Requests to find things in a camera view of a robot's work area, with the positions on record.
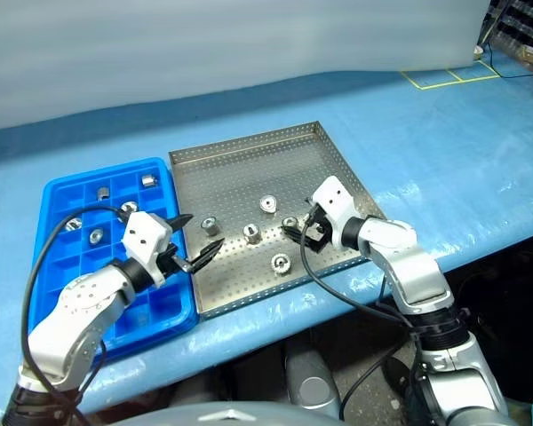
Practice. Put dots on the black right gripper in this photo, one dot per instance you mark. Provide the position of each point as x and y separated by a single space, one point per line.
319 233

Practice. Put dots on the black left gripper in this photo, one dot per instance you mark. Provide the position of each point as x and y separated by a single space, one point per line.
169 261

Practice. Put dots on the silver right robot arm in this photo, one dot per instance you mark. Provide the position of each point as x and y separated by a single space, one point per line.
408 266

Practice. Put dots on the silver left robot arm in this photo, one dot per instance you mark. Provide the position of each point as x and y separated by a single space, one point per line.
80 302

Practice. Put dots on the blue compartment tray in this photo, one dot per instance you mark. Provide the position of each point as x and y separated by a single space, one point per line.
71 266

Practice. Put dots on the dark storage shelf rack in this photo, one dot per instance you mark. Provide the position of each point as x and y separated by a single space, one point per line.
524 26

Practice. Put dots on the perforated metal tray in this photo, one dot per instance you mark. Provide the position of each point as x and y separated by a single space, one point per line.
248 177

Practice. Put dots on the grey rounded metallic shape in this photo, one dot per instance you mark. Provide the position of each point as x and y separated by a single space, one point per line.
311 381

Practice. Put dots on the silver robot torso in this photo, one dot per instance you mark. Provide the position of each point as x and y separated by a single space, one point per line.
231 416

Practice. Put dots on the small white cup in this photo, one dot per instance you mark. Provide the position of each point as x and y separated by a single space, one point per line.
478 51

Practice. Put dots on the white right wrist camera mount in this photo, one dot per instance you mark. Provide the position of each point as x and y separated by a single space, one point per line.
337 199

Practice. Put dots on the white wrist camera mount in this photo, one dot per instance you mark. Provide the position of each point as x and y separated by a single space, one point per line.
337 199
144 235

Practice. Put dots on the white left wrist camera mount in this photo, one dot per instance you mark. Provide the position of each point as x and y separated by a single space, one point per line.
144 235

